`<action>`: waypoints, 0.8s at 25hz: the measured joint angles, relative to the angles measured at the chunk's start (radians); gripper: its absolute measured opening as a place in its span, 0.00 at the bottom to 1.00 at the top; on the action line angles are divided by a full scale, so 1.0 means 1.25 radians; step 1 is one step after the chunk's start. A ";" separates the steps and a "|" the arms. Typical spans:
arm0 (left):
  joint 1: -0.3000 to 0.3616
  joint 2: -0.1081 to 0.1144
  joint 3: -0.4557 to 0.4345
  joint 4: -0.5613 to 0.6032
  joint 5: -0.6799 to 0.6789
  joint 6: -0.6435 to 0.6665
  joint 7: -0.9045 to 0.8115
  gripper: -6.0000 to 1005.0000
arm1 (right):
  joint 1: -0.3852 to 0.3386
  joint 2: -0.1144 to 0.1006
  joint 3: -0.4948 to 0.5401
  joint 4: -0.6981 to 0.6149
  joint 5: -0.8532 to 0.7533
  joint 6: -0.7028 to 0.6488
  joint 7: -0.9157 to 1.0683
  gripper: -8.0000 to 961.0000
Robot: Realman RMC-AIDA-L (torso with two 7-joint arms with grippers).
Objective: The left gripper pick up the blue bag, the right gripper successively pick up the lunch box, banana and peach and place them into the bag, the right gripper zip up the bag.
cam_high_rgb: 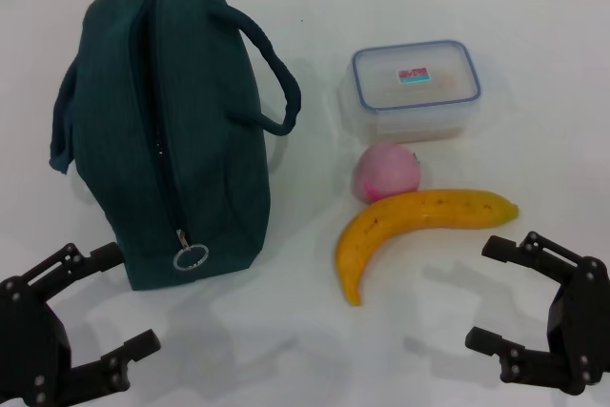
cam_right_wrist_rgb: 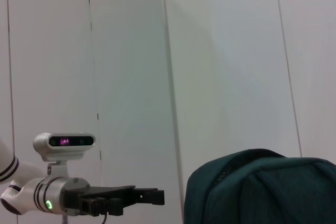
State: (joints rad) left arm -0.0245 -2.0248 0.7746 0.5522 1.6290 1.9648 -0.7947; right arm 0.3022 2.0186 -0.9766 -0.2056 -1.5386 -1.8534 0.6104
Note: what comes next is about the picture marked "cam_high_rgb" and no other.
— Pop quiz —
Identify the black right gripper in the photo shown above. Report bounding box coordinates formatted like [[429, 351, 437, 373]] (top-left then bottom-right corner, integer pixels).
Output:
[[464, 230, 610, 398]]

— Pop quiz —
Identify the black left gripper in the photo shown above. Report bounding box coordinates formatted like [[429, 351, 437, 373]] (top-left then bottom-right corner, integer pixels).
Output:
[[0, 241, 162, 407]]

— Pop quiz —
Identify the yellow toy banana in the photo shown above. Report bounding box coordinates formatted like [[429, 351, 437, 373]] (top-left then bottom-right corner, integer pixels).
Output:
[[335, 188, 520, 307]]

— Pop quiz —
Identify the pink toy peach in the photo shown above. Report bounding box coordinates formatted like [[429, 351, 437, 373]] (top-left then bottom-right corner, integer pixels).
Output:
[[351, 143, 423, 203]]

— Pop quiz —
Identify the dark teal insulated lunch bag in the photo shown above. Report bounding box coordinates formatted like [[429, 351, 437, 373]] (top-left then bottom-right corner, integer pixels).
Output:
[[49, 0, 303, 292]]

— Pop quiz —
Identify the clear lunch box blue rim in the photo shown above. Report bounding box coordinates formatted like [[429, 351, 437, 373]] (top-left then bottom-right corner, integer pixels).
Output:
[[351, 39, 482, 145]]

